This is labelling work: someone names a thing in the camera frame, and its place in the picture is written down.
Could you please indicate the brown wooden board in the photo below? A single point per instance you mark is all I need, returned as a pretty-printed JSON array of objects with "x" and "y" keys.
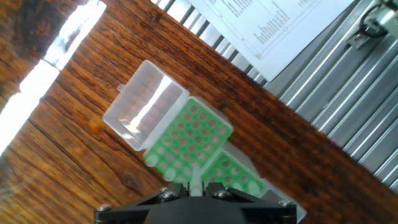
[{"x": 62, "y": 124}]

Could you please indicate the clear box with green rack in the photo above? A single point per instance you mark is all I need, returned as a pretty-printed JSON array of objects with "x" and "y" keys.
[
  {"x": 214, "y": 166},
  {"x": 146, "y": 102}
]

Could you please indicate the printed white paper sheet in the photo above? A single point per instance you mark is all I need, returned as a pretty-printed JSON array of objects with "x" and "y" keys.
[{"x": 280, "y": 31}]

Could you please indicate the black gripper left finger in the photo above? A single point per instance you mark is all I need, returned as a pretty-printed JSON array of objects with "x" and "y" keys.
[{"x": 133, "y": 206}]

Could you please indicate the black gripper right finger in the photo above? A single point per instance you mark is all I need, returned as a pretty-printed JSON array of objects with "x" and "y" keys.
[{"x": 264, "y": 208}]

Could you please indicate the aluminium camera bracket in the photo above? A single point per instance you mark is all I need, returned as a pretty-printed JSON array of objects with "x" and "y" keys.
[{"x": 357, "y": 40}]

